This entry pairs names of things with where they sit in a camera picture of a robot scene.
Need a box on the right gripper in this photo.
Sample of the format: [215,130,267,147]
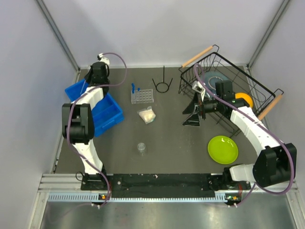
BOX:
[182,91,223,127]

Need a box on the bag of white powder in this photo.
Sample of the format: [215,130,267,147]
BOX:
[138,106,156,124]

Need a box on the clear glass rod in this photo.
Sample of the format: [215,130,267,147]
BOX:
[80,80,86,95]

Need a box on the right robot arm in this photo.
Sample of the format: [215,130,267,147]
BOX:
[183,80,297,189]

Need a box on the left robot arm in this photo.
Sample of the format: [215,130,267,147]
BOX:
[62,59,110,190]

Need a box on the blue ceramic plate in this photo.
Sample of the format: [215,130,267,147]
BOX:
[200,71,229,94]

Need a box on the green plate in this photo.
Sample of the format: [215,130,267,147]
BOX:
[207,135,239,165]

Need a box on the clear test tube rack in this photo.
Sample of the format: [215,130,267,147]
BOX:
[131,89,154,104]

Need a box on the orange bowl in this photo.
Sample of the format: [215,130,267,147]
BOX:
[235,92,254,108]

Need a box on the clear glass flask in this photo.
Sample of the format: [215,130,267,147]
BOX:
[137,143,147,156]

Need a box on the blue plastic bin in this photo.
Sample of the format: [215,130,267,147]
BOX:
[65,79,124,137]

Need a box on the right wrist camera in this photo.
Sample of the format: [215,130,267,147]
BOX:
[192,81,205,97]

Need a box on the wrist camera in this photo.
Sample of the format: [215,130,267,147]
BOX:
[97,53,110,66]
[192,81,205,97]

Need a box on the black wire dish rack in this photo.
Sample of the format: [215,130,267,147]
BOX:
[179,45,284,136]

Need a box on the black wire ring stand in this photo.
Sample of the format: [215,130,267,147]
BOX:
[152,66,173,94]

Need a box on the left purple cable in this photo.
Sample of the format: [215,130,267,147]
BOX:
[66,52,127,207]

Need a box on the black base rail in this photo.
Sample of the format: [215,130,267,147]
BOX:
[81,173,229,198]

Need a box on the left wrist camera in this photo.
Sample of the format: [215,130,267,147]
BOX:
[97,53,110,66]

